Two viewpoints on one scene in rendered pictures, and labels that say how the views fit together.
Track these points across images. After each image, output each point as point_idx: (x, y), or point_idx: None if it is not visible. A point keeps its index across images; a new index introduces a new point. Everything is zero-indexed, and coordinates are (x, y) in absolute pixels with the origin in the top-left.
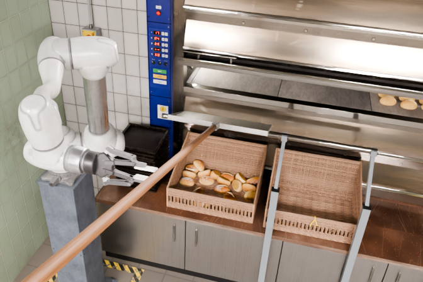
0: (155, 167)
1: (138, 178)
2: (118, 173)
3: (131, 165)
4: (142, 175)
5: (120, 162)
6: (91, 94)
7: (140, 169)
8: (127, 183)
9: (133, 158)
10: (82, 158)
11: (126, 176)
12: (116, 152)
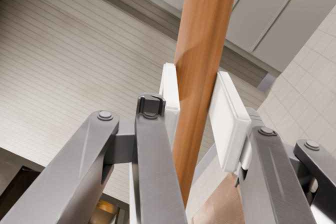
0: None
1: (236, 103)
2: (276, 208)
3: (159, 122)
4: (216, 144)
5: (144, 181)
6: None
7: (177, 92)
8: (313, 153)
9: (103, 110)
10: None
11: (264, 155)
12: (15, 207)
